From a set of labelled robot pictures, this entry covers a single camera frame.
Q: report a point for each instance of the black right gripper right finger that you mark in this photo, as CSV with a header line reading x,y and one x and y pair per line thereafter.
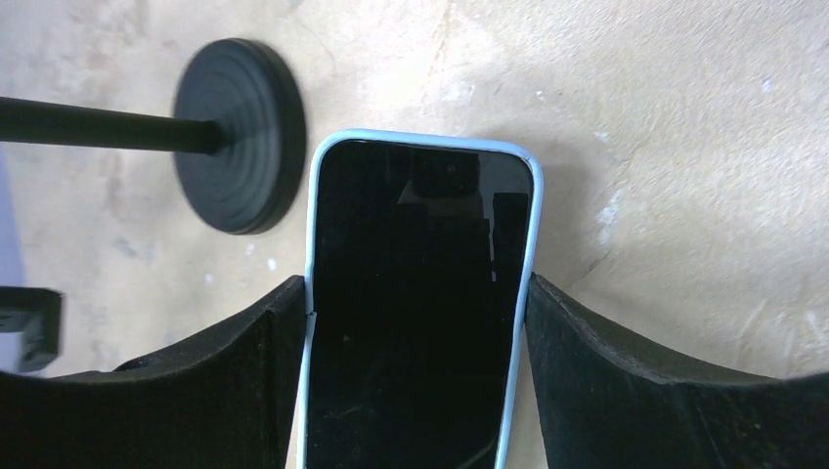
x,y
609,397

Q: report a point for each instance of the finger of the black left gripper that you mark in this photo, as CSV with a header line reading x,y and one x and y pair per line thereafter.
x,y
30,328

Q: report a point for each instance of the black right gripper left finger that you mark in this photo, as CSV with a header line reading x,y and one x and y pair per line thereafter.
x,y
221,398

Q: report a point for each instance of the blue case phone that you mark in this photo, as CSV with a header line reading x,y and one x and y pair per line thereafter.
x,y
420,250

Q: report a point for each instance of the black round base phone stand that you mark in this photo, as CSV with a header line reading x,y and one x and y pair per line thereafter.
x,y
237,133

